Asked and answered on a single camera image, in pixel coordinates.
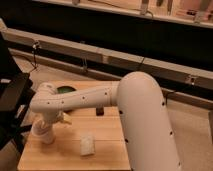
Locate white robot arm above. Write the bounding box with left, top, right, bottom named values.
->
left=30, top=72, right=182, bottom=171

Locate black chair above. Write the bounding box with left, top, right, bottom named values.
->
left=0, top=33, right=35, bottom=153

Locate yellow object under arm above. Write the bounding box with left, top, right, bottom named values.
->
left=60, top=113, right=72, bottom=125

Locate small black rectangular block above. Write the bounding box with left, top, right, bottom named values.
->
left=96, top=107, right=104, bottom=116

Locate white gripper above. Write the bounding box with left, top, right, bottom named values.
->
left=37, top=111, right=63, bottom=129

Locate white ceramic cup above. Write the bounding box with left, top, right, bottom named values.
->
left=32, top=122, right=55, bottom=144

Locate green bowl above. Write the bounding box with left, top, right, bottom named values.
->
left=55, top=85, right=76, bottom=114

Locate wooden table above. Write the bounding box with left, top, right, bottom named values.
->
left=18, top=81, right=130, bottom=171

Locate white sponge block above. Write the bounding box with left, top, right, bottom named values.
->
left=80, top=134, right=95, bottom=156

